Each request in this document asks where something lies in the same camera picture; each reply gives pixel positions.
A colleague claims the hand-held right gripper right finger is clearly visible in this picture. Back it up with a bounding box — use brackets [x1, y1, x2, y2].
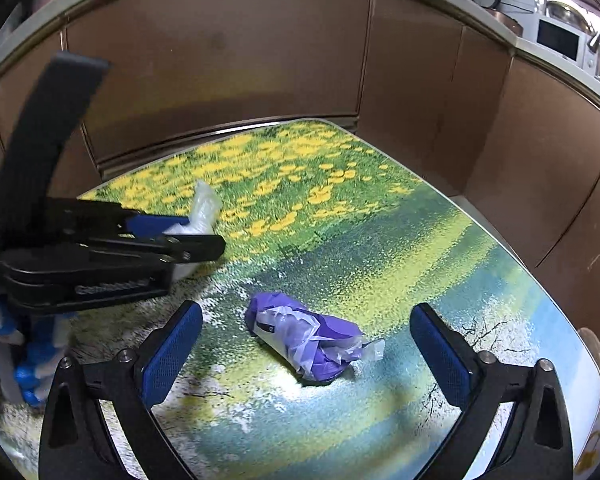
[409, 303, 574, 480]

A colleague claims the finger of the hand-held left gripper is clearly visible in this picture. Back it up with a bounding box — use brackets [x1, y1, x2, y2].
[115, 205, 192, 236]
[150, 235, 227, 264]

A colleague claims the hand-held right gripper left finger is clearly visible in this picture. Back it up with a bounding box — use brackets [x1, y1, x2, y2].
[39, 301, 204, 480]

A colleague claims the translucent white plastic scrap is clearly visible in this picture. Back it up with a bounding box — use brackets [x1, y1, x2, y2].
[161, 179, 219, 282]

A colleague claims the purple and white wrapper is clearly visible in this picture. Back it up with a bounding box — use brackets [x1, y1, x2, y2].
[244, 290, 387, 387]

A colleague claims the person's left hand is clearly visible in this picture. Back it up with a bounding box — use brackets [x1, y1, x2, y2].
[0, 292, 77, 407]

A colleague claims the brown kitchen cabinet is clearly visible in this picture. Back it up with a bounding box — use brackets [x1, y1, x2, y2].
[0, 0, 600, 321]

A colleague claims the white microwave oven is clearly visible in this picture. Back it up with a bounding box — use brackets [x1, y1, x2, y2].
[534, 14, 587, 67]

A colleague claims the copper pot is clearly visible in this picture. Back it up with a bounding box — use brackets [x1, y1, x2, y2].
[484, 7, 524, 37]

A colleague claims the steel pot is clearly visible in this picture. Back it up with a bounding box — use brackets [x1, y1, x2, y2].
[544, 0, 592, 27]

